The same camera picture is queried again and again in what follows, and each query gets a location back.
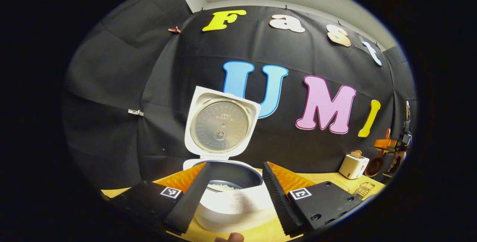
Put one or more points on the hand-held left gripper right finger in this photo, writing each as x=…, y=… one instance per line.
x=279, y=201

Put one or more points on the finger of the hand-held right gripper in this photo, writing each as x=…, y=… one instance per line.
x=384, y=144

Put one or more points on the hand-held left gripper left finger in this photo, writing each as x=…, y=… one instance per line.
x=193, y=201

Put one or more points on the brown wooden spoon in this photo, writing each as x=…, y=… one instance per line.
x=374, y=165

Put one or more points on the white rice heap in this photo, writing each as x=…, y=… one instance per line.
x=223, y=187

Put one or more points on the white rice cooker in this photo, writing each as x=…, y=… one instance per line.
x=223, y=126

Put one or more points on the toast bread slice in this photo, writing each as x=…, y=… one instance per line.
x=356, y=154

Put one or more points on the small white toaster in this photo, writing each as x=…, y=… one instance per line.
x=352, y=167

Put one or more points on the clear plastic container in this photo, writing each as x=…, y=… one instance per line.
x=341, y=187

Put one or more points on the silver cloth clip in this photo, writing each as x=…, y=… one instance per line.
x=135, y=112

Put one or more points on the black backdrop cloth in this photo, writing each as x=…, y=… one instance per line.
x=111, y=85

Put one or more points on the copper cloth clip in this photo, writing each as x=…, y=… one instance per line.
x=174, y=30

